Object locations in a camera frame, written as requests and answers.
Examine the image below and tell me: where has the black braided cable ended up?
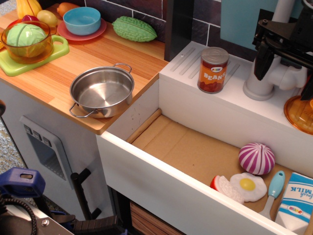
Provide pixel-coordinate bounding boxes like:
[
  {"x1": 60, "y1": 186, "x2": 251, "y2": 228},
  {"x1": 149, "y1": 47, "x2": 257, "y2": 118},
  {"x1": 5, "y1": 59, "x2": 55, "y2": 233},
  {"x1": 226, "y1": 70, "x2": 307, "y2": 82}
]
[{"x1": 0, "y1": 197, "x2": 37, "y2": 235}]

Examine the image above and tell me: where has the grey toy faucet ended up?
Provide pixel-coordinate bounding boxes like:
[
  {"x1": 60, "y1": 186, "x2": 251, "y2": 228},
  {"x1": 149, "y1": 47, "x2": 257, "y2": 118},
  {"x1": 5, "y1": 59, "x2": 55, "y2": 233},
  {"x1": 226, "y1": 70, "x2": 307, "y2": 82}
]
[{"x1": 243, "y1": 0, "x2": 308, "y2": 100}]

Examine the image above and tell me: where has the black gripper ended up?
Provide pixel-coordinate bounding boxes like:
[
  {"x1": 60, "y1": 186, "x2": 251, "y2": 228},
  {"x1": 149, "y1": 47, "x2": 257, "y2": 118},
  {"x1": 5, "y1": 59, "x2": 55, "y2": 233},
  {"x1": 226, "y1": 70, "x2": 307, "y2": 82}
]
[{"x1": 253, "y1": 0, "x2": 313, "y2": 101}]

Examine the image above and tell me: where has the yellow pepper toy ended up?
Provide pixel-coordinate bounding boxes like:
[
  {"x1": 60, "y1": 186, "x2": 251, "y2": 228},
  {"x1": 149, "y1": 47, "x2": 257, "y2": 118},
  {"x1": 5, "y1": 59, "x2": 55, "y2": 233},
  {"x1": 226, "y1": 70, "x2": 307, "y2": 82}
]
[{"x1": 16, "y1": 0, "x2": 42, "y2": 19}]

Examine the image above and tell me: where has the cardboard sheet in sink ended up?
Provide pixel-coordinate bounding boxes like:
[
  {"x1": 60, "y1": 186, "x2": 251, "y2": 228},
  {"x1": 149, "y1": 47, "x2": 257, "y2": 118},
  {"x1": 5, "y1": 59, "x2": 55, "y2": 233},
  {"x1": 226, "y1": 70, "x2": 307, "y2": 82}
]
[{"x1": 131, "y1": 115, "x2": 313, "y2": 235}]

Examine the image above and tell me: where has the blue clamp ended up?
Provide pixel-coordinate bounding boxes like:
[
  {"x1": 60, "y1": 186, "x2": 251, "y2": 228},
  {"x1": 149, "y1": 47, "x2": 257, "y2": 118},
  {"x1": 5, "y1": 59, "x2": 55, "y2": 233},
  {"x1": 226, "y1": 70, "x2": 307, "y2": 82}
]
[{"x1": 0, "y1": 167, "x2": 45, "y2": 198}]

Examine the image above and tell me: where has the stainless steel pot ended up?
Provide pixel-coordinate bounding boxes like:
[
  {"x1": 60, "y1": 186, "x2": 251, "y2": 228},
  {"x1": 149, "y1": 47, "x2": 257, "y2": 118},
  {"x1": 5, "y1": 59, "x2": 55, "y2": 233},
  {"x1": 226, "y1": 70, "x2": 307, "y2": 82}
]
[{"x1": 69, "y1": 63, "x2": 134, "y2": 118}]

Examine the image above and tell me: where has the green cutting board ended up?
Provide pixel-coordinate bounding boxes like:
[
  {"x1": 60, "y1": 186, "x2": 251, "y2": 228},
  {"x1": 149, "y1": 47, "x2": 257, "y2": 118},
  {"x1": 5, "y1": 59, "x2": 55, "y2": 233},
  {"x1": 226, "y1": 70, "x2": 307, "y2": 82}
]
[{"x1": 0, "y1": 35, "x2": 69, "y2": 76}]

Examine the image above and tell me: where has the yellow potato toy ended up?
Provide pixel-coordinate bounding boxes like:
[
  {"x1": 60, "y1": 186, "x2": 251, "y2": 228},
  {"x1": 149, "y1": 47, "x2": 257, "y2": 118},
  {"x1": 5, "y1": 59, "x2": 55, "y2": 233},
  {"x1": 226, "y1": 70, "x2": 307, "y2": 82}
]
[{"x1": 37, "y1": 10, "x2": 58, "y2": 26}]

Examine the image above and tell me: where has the red toy vegetable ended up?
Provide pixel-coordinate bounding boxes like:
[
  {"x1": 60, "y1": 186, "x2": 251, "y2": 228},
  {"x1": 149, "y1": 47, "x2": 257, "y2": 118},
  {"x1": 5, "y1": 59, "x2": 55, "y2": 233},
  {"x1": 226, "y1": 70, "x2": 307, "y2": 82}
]
[{"x1": 7, "y1": 15, "x2": 39, "y2": 28}]

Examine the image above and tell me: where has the orange beans can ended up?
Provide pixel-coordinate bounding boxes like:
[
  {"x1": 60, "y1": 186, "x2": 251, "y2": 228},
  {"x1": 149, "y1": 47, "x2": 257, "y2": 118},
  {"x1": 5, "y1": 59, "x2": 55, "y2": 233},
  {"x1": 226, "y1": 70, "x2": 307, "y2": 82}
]
[{"x1": 198, "y1": 47, "x2": 229, "y2": 94}]

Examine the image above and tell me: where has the amber transparent lid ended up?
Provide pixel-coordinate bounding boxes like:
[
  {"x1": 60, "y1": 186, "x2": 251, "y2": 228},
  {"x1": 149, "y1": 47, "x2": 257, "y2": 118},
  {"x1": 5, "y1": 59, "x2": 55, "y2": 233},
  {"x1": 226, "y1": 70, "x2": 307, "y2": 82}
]
[{"x1": 284, "y1": 95, "x2": 313, "y2": 135}]

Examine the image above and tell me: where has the purple striped onion toy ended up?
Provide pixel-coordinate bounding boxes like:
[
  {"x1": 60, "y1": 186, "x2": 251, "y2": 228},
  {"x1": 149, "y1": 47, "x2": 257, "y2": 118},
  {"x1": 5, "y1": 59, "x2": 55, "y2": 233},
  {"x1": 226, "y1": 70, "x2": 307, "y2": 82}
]
[{"x1": 238, "y1": 142, "x2": 276, "y2": 175}]

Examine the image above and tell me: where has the orange toy vegetable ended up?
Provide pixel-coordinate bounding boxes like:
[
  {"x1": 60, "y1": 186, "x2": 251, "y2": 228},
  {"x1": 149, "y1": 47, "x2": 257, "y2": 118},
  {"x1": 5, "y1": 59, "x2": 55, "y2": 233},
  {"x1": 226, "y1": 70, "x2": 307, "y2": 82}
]
[{"x1": 57, "y1": 2, "x2": 79, "y2": 17}]

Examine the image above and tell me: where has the red white food slice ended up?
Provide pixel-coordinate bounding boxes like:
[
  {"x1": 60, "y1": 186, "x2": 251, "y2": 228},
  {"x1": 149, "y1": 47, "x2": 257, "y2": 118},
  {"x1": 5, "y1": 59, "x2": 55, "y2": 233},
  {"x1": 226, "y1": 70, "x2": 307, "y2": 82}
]
[{"x1": 210, "y1": 175, "x2": 244, "y2": 204}]

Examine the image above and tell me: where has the white toy sink unit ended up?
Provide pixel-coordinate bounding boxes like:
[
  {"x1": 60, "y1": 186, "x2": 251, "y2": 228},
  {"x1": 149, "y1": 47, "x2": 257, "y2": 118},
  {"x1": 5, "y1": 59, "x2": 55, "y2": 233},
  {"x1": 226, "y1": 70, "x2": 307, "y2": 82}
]
[{"x1": 97, "y1": 42, "x2": 313, "y2": 235}]

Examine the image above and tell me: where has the wooden counter cabinet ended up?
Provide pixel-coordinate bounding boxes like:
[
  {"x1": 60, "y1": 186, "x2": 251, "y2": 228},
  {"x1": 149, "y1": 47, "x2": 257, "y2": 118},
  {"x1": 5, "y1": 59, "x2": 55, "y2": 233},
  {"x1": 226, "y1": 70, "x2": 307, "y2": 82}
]
[{"x1": 0, "y1": 3, "x2": 169, "y2": 221}]

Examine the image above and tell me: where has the toy milk carton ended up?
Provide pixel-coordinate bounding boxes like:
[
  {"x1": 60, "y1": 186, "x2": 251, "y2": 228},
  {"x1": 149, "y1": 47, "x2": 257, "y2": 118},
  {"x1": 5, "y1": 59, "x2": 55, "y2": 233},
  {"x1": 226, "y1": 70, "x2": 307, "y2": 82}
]
[{"x1": 275, "y1": 172, "x2": 313, "y2": 235}]

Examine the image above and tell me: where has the wooden drawer front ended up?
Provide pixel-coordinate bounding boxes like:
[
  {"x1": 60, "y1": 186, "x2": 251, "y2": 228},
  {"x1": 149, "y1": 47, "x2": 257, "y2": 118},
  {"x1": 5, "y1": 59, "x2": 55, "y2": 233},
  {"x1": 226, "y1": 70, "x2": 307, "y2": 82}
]
[{"x1": 130, "y1": 201, "x2": 184, "y2": 235}]

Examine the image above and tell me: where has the fried egg toy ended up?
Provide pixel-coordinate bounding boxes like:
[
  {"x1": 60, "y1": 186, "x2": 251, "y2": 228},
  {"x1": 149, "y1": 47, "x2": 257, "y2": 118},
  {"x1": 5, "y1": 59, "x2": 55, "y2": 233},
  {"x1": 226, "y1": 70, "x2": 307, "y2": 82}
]
[{"x1": 230, "y1": 172, "x2": 268, "y2": 202}]

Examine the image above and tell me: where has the blue handled spatula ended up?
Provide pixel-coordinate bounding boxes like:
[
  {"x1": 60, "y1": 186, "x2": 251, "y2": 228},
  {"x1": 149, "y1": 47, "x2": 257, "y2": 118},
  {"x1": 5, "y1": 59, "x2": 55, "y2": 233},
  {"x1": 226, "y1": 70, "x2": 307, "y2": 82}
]
[{"x1": 259, "y1": 170, "x2": 286, "y2": 220}]

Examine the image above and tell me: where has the grey dishwasher panel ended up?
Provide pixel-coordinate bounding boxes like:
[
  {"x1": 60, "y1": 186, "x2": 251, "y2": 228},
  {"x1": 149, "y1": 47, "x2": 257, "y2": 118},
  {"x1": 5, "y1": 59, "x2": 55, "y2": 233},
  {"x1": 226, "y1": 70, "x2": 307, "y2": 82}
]
[{"x1": 20, "y1": 116, "x2": 73, "y2": 189}]

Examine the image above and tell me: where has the green cabbage toy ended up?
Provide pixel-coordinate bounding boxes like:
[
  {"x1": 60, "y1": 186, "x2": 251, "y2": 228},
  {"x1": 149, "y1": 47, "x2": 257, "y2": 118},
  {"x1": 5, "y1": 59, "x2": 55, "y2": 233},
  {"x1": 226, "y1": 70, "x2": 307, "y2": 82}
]
[{"x1": 7, "y1": 23, "x2": 46, "y2": 57}]

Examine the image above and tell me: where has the black cabinet handle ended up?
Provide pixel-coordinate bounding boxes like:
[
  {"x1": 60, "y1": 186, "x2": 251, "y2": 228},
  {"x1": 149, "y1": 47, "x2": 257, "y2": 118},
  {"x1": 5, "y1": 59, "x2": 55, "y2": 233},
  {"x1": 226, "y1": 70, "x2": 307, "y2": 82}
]
[{"x1": 70, "y1": 168, "x2": 102, "y2": 220}]

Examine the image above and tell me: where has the pink plastic plate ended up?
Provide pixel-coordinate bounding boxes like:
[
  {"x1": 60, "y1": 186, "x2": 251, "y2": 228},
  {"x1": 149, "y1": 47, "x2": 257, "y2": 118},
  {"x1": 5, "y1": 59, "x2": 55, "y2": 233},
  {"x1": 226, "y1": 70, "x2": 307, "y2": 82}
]
[{"x1": 57, "y1": 19, "x2": 107, "y2": 41}]

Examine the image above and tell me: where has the amber transparent pot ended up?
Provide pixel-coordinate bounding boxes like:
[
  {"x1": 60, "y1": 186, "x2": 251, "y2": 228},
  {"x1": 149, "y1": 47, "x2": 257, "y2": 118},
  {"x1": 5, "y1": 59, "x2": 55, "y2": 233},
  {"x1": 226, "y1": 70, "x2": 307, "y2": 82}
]
[{"x1": 1, "y1": 21, "x2": 55, "y2": 64}]

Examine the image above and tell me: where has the blue plastic bowl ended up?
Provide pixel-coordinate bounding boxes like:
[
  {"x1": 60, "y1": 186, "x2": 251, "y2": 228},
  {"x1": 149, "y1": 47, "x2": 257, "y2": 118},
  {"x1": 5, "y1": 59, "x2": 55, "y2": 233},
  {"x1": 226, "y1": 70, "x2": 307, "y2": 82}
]
[{"x1": 63, "y1": 7, "x2": 101, "y2": 36}]

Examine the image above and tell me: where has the green bitter melon toy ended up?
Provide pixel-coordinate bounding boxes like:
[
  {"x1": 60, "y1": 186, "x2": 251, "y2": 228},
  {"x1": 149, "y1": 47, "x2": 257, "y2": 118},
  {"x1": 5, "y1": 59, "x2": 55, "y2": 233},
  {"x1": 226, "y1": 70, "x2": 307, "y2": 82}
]
[{"x1": 112, "y1": 16, "x2": 157, "y2": 42}]

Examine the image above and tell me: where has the black vertical post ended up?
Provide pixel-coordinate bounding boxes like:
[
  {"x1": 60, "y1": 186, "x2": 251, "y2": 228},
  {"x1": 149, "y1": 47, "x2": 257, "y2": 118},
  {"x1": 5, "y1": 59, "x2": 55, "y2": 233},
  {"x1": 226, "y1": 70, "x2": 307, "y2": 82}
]
[{"x1": 164, "y1": 0, "x2": 194, "y2": 62}]

